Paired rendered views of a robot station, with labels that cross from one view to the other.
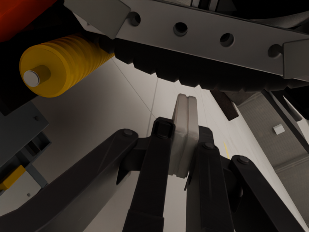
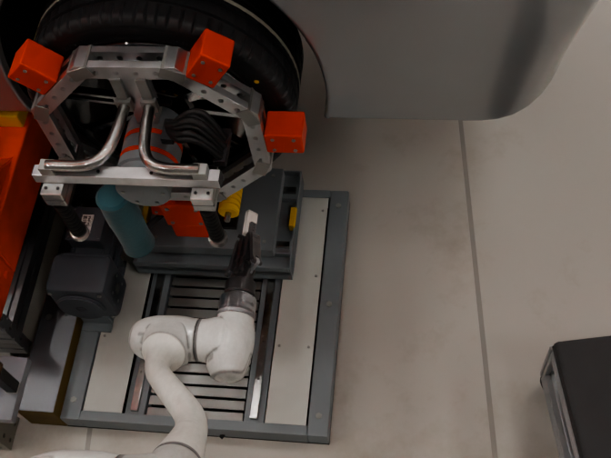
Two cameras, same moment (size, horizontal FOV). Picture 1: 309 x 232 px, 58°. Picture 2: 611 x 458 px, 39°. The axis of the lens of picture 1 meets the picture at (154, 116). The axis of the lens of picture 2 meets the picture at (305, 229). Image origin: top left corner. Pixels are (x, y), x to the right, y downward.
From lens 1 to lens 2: 208 cm
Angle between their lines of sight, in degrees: 47
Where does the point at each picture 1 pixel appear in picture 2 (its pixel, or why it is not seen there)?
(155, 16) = (225, 189)
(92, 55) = not seen: hidden behind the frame
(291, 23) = not seen: hidden behind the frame
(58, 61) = (226, 208)
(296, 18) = not seen: hidden behind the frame
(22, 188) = (315, 210)
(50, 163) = (333, 166)
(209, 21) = (235, 181)
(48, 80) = (231, 214)
